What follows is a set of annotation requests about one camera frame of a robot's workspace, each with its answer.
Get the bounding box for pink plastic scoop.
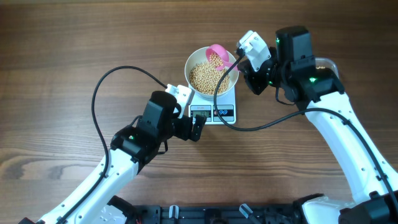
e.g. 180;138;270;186
205;44;234;71

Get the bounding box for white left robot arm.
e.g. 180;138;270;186
38;86;206;224

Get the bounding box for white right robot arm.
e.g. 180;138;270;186
237;26;397;223

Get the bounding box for white digital kitchen scale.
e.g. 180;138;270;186
188;87;237;125

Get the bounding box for soybeans in bowl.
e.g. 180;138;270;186
189;62;226;95

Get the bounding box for soybeans in scoop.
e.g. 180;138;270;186
209;53;224;68

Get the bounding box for white bowl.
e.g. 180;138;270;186
185;47;239;97

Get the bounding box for clear plastic container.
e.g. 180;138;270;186
315;57;339;78

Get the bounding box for black left camera cable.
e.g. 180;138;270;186
57;65;169;224

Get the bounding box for black camera cable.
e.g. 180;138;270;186
213;49;398;215
57;65;169;224

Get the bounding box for black right camera cable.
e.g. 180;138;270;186
213;49;398;215

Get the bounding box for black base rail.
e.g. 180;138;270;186
107;195;301;224

